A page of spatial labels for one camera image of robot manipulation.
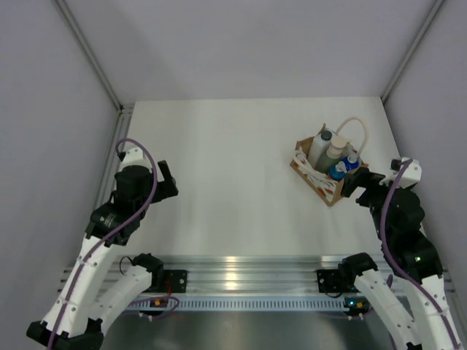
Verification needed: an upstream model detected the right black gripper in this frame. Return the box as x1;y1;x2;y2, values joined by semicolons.
340;167;409;240

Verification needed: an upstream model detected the blue orange spray bottle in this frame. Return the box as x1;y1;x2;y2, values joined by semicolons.
328;161;347;182

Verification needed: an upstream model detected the watermelon print canvas bag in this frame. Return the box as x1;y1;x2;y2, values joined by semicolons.
290;117;369;207

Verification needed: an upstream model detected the green bottle beige cap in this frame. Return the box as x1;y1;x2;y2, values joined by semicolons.
316;135;350;174

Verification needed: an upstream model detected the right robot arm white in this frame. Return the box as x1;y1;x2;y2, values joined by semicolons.
338;168;465;349

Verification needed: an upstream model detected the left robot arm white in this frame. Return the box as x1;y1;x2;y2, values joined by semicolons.
26;160;178;349

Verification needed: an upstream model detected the white bottle dark cap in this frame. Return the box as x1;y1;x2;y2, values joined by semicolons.
307;129;336;168

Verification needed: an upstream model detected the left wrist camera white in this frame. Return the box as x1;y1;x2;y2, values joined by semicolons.
118;147;153;172

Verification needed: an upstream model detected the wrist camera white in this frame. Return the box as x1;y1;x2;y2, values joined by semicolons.
390;157;422;188
118;147;153;172

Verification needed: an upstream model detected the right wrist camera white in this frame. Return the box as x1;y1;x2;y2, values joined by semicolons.
390;157;422;188

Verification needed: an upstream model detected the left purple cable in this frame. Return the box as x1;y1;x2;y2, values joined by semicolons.
45;139;158;349

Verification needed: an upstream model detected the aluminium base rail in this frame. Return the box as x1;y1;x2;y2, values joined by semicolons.
58;254;455;295

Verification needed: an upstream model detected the slotted grey cable duct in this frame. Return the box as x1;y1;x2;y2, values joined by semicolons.
127;296;369;312

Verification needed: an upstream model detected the left aluminium frame post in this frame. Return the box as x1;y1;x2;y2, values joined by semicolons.
51;0;123;112

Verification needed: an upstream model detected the aluminium frame post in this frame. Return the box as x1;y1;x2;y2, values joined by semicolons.
380;0;447;105
51;0;123;112

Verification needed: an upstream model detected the right aluminium frame post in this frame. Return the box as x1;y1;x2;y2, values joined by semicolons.
380;0;447;105

